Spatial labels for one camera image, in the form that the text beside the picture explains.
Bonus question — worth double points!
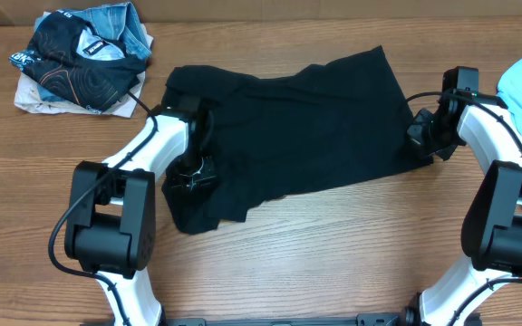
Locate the beige folded cloth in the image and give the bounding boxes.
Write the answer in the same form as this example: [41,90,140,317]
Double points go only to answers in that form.
[14,35,151,117]

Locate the folded blue jeans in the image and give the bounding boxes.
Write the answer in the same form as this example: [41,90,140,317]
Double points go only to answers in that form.
[34,2,153,62]

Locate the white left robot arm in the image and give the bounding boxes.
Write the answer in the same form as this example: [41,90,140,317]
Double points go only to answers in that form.
[48,95,217,325]

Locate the black t-shirt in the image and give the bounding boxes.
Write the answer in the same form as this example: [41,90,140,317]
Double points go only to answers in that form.
[162,47,430,235]

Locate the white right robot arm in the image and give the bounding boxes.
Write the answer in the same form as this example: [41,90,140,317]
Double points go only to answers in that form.
[395,66,522,325]

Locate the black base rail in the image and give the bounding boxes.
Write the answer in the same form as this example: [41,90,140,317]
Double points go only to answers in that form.
[165,312,400,326]

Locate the black patterned folded shirt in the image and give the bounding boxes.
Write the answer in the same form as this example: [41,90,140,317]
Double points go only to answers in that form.
[9,11,146,112]

